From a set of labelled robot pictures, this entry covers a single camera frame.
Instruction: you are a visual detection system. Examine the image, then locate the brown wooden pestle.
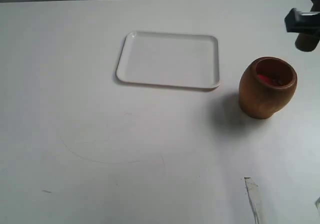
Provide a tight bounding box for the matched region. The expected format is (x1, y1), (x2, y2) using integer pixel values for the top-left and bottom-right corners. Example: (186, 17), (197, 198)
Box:
(295, 33), (320, 52)

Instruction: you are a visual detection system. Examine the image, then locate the brown wooden mortar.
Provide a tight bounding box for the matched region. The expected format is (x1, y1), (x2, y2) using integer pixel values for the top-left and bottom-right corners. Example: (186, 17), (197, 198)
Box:
(238, 57), (298, 119)

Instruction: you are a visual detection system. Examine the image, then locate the white rectangular plastic tray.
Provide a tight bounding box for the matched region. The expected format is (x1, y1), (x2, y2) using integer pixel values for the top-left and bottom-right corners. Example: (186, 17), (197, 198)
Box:
(116, 31), (221, 90)

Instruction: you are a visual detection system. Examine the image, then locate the clear tape strip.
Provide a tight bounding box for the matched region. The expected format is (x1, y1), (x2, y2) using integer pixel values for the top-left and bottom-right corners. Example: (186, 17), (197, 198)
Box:
(244, 177), (266, 224)

